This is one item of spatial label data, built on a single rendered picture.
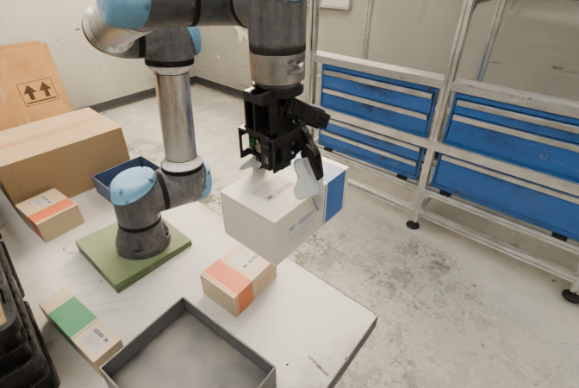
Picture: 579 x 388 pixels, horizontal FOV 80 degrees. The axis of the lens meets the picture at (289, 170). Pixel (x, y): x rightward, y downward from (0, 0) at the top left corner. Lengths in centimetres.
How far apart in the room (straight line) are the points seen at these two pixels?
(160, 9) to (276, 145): 22
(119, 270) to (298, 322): 50
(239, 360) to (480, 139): 154
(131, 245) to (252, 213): 59
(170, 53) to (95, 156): 69
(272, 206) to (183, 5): 29
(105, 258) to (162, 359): 39
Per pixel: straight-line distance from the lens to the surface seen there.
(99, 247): 116
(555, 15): 265
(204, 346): 84
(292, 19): 44
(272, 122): 48
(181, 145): 96
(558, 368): 199
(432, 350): 180
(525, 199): 204
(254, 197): 54
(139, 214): 100
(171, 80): 90
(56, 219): 130
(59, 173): 144
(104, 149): 146
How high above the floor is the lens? 146
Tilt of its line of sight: 32 degrees down
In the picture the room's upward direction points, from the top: straight up
